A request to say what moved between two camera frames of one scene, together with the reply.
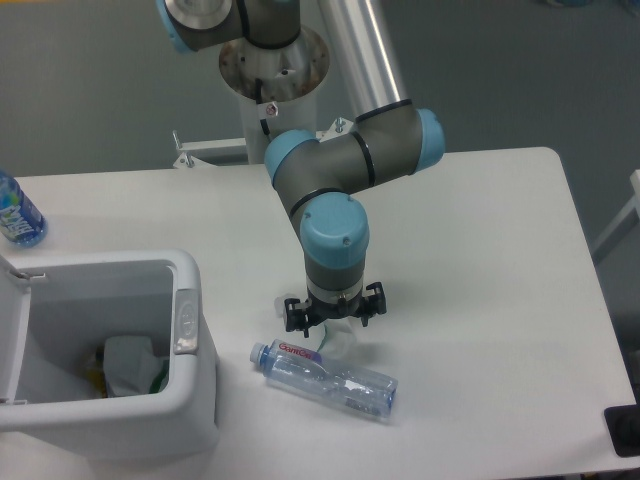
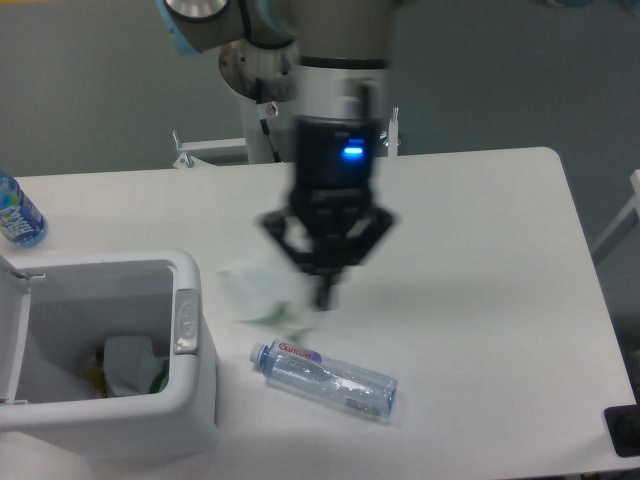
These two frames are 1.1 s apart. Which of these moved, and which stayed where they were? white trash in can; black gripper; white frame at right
Moved: black gripper
Stayed: white trash in can; white frame at right
